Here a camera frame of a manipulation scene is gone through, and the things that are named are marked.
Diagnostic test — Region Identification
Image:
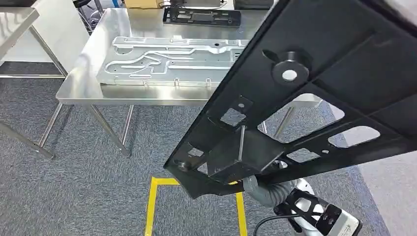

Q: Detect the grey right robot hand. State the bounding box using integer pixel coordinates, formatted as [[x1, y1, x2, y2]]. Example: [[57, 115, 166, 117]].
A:
[[241, 175, 262, 197]]

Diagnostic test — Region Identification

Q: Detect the large black metal panel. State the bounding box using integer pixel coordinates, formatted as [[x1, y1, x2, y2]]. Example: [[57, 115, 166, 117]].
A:
[[163, 0, 417, 200]]

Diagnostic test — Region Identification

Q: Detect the silver stamped metal plate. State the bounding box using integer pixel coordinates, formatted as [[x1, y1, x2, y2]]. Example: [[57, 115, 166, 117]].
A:
[[95, 36, 250, 88]]

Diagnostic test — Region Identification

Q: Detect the steel table with raised rim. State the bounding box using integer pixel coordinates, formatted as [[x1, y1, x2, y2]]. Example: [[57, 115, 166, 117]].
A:
[[37, 7, 324, 158]]

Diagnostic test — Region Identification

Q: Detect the cardboard box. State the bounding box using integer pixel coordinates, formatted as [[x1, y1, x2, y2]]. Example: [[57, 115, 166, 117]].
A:
[[124, 0, 164, 9]]

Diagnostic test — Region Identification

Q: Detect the white board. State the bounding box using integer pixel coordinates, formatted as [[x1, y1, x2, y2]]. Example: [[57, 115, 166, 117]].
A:
[[0, 0, 91, 73]]

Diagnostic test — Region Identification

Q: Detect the steel table with slanted legs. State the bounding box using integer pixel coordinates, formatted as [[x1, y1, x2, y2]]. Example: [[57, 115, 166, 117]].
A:
[[0, 6, 69, 160]]

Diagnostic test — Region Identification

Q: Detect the black cable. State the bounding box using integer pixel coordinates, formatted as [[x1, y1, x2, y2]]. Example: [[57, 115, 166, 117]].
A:
[[252, 213, 296, 236]]

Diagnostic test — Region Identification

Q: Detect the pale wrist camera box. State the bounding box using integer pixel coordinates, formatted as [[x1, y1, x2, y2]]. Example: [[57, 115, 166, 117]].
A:
[[314, 203, 363, 236]]

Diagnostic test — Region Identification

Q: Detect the small black metal frame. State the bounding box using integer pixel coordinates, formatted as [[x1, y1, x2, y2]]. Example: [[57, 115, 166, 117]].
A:
[[162, 6, 242, 29]]

